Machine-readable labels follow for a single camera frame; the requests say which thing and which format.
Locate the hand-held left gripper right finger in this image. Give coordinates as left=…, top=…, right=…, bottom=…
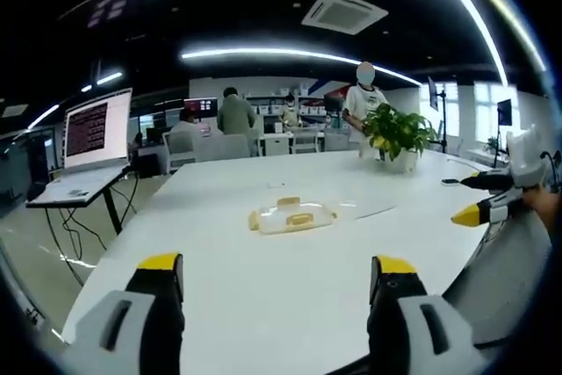
left=367, top=254, right=484, bottom=375

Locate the black laptop stand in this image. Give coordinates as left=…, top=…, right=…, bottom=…
left=25, top=166, right=134, bottom=236

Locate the curved ceiling light strip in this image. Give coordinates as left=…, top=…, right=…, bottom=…
left=415, top=0, right=511, bottom=87

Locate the long ceiling light strip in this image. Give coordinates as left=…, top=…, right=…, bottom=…
left=180, top=46, right=423, bottom=87

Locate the white laptop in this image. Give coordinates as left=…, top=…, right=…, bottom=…
left=25, top=87, right=133, bottom=207

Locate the ceiling air conditioner vent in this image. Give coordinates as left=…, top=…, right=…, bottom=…
left=300, top=0, right=390, bottom=36

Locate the desktop monitor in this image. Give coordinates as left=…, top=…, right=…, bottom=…
left=184, top=97, right=220, bottom=120

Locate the green potted plant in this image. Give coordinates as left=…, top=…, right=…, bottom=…
left=363, top=102, right=438, bottom=175

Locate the black floor cable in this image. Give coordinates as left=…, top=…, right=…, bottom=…
left=43, top=170, right=141, bottom=286

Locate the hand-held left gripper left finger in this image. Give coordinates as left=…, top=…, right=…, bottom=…
left=65, top=252, right=186, bottom=375

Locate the person's right hand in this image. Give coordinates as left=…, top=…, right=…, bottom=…
left=522, top=184, right=552, bottom=219

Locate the short ceiling light strip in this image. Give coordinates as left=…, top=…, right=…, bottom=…
left=80, top=69, right=124, bottom=93

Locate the white office chair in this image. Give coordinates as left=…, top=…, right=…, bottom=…
left=291, top=126, right=321, bottom=155

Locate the grey office chair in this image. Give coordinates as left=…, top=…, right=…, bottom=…
left=192, top=133, right=252, bottom=163
left=162, top=130, right=198, bottom=174

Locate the monitor on black stand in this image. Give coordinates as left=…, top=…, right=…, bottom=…
left=427, top=76, right=449, bottom=155
left=494, top=98, right=515, bottom=169

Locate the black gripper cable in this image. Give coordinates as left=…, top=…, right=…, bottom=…
left=539, top=150, right=562, bottom=194

